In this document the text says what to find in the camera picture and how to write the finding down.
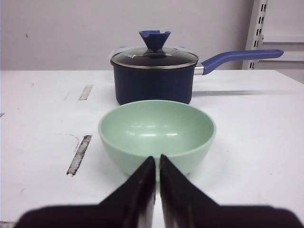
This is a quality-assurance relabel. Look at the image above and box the glass lid with blue knob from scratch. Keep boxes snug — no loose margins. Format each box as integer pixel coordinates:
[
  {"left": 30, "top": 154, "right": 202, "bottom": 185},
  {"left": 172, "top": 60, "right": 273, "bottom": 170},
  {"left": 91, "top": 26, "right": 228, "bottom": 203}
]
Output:
[{"left": 111, "top": 30, "right": 198, "bottom": 69}]

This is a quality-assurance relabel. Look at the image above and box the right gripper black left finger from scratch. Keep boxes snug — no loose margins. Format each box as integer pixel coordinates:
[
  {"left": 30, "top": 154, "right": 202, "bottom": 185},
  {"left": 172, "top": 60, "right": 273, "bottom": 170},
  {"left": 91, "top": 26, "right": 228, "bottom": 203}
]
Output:
[{"left": 16, "top": 157, "right": 156, "bottom": 228}]

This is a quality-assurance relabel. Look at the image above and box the dark blue saucepan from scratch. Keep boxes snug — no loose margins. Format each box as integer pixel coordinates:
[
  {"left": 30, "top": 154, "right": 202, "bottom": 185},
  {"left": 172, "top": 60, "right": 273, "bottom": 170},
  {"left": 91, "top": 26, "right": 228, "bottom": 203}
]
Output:
[{"left": 110, "top": 49, "right": 284, "bottom": 105}]

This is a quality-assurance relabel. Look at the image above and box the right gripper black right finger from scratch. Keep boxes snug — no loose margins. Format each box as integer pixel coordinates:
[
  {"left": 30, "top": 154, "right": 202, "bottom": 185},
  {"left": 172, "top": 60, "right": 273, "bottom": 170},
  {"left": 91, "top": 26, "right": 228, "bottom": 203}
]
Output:
[{"left": 159, "top": 155, "right": 303, "bottom": 228}]

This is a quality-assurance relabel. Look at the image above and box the white slotted shelf upright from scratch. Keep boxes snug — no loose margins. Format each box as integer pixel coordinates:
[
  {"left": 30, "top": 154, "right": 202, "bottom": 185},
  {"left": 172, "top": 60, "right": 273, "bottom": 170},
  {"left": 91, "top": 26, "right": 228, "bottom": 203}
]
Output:
[{"left": 242, "top": 0, "right": 304, "bottom": 84}]

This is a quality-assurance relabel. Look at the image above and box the light green bowl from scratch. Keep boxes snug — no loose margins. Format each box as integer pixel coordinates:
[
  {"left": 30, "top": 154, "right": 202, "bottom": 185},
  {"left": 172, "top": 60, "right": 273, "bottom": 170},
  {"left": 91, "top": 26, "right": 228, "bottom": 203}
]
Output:
[{"left": 98, "top": 100, "right": 217, "bottom": 180}]

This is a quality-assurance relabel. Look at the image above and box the clear container with blue rim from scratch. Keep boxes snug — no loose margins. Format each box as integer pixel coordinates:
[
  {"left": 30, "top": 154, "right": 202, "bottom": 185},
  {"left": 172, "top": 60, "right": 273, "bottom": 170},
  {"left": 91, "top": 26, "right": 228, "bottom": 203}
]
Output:
[{"left": 107, "top": 46, "right": 189, "bottom": 60}]

